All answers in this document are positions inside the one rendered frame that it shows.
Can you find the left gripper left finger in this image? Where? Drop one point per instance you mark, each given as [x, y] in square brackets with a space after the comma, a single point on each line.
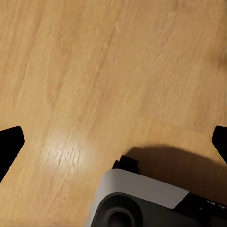
[11, 142]

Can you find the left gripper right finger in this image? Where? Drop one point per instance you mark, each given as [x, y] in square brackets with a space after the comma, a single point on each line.
[219, 140]

